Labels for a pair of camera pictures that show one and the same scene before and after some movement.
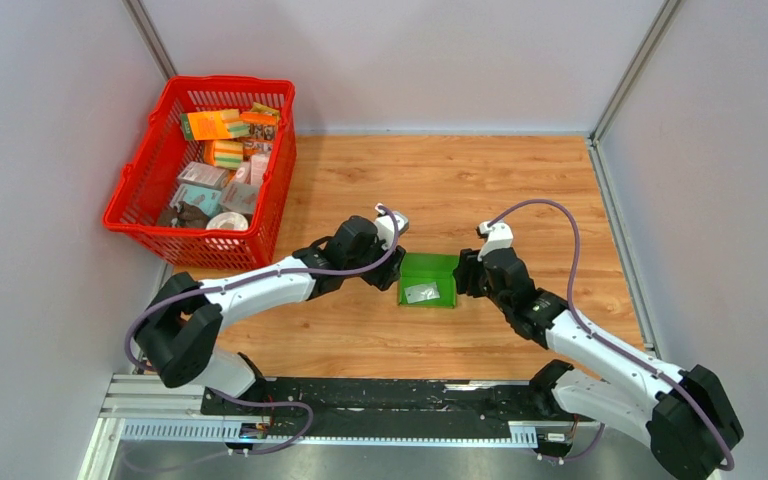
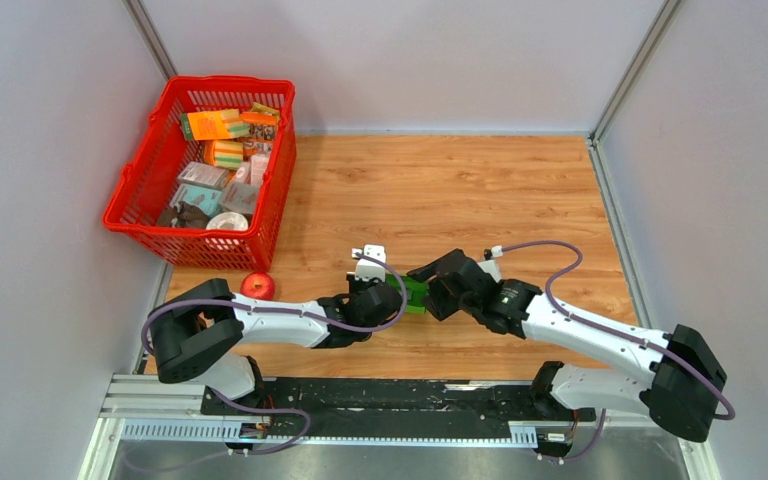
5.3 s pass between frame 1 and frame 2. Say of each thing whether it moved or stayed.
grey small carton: stayed
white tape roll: stayed
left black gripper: moved
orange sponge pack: stayed
